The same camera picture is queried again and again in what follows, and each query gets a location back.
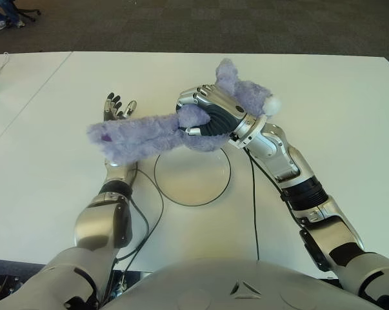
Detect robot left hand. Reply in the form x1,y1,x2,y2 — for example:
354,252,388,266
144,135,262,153
102,92,139,122

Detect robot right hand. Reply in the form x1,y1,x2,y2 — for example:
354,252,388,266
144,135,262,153
175,83,248,138

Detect purple plush bunny doll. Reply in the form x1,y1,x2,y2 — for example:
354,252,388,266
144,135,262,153
86,57,283,164

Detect white plate black rim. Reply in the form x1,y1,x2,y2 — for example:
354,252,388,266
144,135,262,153
154,149,232,206

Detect black office chair base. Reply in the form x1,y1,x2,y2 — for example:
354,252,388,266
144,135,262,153
13,0,42,23

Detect person legs with sneakers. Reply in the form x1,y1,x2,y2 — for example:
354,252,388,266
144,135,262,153
0,0,25,32

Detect silver robot torso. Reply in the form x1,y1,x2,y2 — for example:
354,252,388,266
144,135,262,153
100,256,385,310

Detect black equipment box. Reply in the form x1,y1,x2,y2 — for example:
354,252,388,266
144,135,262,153
0,274,21,298

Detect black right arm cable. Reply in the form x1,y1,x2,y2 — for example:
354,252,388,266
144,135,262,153
244,147,294,261

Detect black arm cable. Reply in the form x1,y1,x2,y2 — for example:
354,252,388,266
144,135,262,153
108,169,165,291
244,147,294,261

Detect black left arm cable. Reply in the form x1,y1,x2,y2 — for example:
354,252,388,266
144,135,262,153
108,169,165,291

